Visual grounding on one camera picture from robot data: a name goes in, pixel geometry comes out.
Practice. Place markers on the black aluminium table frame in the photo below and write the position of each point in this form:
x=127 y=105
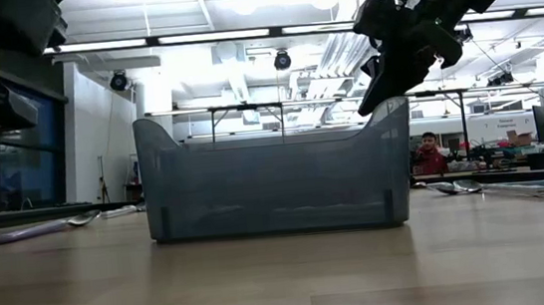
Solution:
x=33 y=215

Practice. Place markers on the overhead light bar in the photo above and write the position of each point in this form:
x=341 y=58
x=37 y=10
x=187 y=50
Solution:
x=213 y=36

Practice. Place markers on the person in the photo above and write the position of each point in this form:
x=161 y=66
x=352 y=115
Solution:
x=430 y=159

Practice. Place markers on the dark grey plastic bin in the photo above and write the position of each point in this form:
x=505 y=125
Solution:
x=275 y=182

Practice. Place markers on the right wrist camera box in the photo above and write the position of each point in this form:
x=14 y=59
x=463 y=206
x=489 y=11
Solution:
x=381 y=17

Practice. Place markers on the cluttered background workbench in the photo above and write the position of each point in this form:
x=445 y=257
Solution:
x=483 y=162

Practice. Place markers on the black ceiling spotlight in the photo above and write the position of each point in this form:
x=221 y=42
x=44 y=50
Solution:
x=463 y=34

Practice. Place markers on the small black tripod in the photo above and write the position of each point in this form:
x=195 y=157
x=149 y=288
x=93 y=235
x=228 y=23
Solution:
x=104 y=189

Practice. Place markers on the black round hanging camera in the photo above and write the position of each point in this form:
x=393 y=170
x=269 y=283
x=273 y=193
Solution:
x=282 y=60
x=118 y=81

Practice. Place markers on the cardboard box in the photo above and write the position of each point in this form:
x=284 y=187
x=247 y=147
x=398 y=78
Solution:
x=521 y=138

